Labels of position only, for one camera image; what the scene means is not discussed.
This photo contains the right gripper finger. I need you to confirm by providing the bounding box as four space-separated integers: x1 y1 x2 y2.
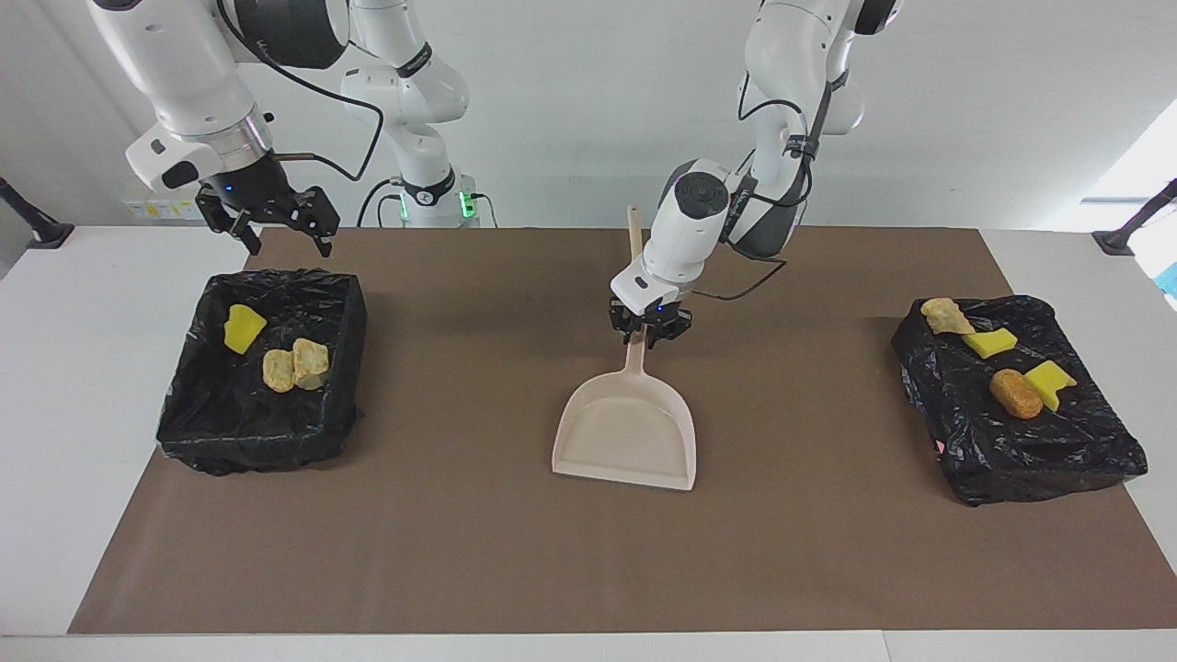
197 191 264 257
276 186 342 259

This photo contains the pink plastic dustpan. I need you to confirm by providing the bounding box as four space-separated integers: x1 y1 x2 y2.
551 335 698 493

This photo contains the yellow sponge wedge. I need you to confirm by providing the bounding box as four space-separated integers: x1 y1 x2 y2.
223 303 269 356

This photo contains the tan rock-like chunk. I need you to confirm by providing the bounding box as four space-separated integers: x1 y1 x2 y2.
291 337 331 391

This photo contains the orange striped croissant piece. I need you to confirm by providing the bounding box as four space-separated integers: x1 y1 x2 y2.
262 348 297 394

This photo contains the pale beige rock-like chunk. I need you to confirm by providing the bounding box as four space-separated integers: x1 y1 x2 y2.
920 296 977 337

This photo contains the curved-edge yellow sponge piece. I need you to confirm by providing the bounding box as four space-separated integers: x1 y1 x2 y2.
962 327 1020 360

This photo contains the brown oval bread piece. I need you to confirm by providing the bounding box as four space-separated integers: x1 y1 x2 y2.
988 368 1046 421

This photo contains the notched yellow sponge piece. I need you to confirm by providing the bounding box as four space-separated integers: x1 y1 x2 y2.
1023 360 1079 413

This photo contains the open bin with black bag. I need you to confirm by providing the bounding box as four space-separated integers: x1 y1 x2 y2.
154 268 369 477

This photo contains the bin wrapped in black bag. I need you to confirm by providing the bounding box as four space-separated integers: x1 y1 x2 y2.
890 294 1149 508

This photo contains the black clamp stand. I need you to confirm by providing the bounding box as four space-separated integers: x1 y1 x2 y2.
0 177 75 249
1092 178 1177 257

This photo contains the brown table mat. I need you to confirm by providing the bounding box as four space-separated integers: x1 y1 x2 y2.
67 227 1177 635

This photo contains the black right base cable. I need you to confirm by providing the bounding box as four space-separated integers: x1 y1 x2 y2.
357 177 406 228

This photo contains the white wall socket strip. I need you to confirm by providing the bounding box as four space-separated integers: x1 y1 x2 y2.
121 188 205 223

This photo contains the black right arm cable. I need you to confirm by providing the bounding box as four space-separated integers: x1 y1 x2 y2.
217 5 385 183

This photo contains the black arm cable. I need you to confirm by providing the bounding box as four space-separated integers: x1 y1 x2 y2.
217 5 385 183
690 74 817 303

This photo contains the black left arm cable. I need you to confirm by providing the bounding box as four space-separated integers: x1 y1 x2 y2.
690 74 817 303

